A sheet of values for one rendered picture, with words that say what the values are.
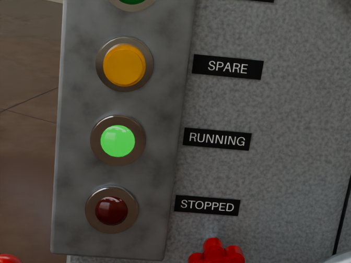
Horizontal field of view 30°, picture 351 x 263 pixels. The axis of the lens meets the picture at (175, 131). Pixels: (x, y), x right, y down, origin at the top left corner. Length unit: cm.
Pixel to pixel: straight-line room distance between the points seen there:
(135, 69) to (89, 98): 4
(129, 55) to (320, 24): 13
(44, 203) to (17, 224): 23
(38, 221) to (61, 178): 257
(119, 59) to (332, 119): 15
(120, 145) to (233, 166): 9
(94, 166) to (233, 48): 12
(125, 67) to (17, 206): 274
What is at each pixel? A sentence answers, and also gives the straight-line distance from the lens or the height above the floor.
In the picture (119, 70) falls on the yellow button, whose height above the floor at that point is 137.
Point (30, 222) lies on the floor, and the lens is 300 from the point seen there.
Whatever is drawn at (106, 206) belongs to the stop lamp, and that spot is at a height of 127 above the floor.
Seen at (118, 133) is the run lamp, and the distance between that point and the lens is 42.
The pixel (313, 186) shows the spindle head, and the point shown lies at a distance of 48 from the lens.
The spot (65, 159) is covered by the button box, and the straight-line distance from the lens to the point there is 43.
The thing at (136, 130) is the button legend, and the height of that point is 133.
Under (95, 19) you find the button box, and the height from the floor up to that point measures 140.
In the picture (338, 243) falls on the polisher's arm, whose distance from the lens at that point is 52.
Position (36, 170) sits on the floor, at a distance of 347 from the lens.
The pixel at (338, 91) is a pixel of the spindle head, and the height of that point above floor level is 136.
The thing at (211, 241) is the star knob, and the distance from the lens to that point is 45.
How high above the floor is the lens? 148
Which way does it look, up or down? 21 degrees down
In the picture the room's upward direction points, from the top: 7 degrees clockwise
